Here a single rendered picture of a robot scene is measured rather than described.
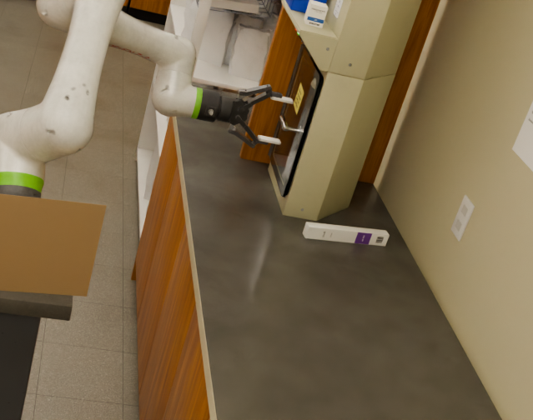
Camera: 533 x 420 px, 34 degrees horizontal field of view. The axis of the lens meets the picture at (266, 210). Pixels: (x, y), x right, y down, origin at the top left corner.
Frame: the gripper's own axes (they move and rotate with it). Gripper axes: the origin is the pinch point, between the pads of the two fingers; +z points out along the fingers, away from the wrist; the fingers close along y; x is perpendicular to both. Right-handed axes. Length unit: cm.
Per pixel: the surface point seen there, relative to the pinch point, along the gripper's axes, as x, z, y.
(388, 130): 26, 44, -5
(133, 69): 366, -18, -119
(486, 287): -62, 49, -11
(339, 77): -10.8, 9.5, 20.2
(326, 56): -10.8, 3.7, 25.5
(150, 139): 214, -12, -105
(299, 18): 1.5, -3.6, 31.1
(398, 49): 0.1, 27.5, 29.3
